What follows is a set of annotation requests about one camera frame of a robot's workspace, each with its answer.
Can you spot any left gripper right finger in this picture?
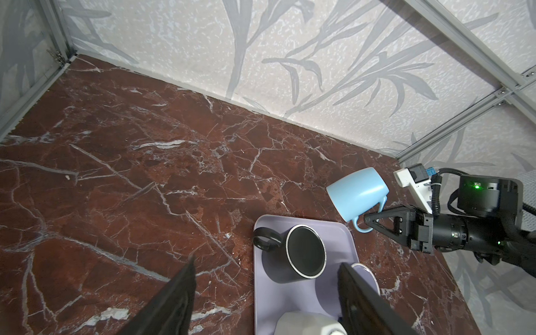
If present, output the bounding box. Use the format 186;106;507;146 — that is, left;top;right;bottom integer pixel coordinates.
337;263;416;335

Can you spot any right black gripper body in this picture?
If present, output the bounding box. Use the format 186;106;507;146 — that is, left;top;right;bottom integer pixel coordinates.
401;207;503;255

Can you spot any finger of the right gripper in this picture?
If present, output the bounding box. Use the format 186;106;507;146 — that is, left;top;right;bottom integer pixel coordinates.
364;206;408;245

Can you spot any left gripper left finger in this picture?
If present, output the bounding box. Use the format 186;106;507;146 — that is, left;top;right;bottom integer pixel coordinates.
118;257;197;334

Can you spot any light blue mug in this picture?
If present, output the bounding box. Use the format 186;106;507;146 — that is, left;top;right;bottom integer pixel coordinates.
326;167;389;233

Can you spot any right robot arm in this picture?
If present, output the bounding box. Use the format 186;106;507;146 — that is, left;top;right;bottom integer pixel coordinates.
364;169;535;276

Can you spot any lavender mug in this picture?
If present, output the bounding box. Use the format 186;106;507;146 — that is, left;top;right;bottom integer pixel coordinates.
351;263;381;295

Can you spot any white faceted mug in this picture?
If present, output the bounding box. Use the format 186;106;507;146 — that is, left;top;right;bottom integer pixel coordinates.
274;311;347;335

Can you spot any black enamel mug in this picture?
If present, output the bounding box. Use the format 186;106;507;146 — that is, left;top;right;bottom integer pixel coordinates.
253;225;327;284

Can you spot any lavender plastic tray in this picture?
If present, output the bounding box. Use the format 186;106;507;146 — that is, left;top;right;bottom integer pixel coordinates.
253;215;360;334

